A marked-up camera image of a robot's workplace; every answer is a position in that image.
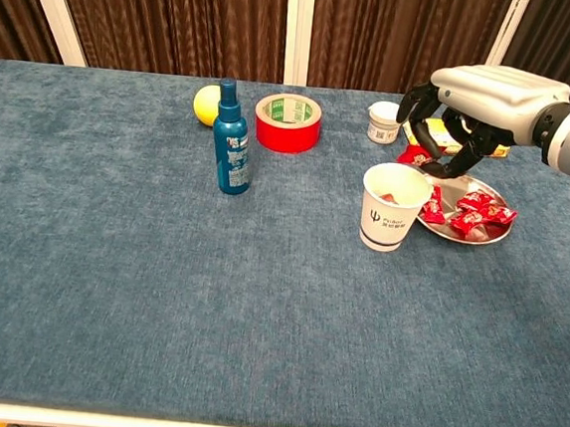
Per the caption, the blue fabric table cover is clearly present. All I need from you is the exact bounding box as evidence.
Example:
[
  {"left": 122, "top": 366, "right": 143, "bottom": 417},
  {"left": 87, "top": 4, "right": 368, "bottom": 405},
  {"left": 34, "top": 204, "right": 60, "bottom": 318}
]
[{"left": 0, "top": 58, "right": 570, "bottom": 427}]

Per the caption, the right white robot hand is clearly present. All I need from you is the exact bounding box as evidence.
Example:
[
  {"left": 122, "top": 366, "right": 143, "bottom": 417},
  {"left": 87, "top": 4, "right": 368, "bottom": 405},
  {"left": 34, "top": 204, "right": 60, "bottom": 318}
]
[{"left": 390, "top": 57, "right": 570, "bottom": 192}]

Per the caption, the round metal plate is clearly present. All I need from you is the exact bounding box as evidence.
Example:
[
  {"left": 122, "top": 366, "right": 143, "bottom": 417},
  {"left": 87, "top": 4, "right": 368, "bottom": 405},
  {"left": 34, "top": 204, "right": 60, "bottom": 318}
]
[{"left": 410, "top": 165, "right": 519, "bottom": 249}]

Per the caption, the white partition frame post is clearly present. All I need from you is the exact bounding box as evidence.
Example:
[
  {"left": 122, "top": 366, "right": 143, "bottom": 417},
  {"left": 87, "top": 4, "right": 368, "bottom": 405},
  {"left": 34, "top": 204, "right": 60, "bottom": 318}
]
[
  {"left": 279, "top": 0, "right": 315, "bottom": 88},
  {"left": 11, "top": 0, "right": 94, "bottom": 69},
  {"left": 482, "top": 0, "right": 533, "bottom": 71}
]

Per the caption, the white paper cup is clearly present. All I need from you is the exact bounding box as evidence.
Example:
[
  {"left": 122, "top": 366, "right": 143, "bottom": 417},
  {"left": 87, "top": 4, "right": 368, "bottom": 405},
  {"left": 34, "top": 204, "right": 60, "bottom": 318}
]
[{"left": 356, "top": 159, "right": 436, "bottom": 256}]

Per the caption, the small white jar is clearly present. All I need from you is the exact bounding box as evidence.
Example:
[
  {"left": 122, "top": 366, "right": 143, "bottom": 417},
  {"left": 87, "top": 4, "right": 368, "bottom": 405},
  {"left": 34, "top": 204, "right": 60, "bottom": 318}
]
[{"left": 364, "top": 99, "right": 407, "bottom": 145}]

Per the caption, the red tape roll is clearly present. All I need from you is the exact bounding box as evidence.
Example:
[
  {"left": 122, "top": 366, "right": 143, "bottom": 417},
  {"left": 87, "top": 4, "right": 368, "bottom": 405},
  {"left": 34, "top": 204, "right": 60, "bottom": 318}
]
[{"left": 251, "top": 90, "right": 325, "bottom": 156}]

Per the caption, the blue spray bottle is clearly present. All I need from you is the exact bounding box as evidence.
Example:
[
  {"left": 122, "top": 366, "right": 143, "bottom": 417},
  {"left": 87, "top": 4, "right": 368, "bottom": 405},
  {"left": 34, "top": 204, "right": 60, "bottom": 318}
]
[{"left": 206, "top": 77, "right": 261, "bottom": 197}]

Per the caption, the yellow ball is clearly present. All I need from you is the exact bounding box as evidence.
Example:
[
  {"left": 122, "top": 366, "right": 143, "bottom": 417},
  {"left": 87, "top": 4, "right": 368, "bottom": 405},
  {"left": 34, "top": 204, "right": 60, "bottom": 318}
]
[{"left": 191, "top": 83, "right": 223, "bottom": 127}]

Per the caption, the yellow snack box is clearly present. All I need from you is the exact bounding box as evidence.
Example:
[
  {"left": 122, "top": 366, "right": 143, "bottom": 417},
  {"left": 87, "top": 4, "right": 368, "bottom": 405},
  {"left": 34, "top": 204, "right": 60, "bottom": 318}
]
[{"left": 400, "top": 114, "right": 514, "bottom": 161}]

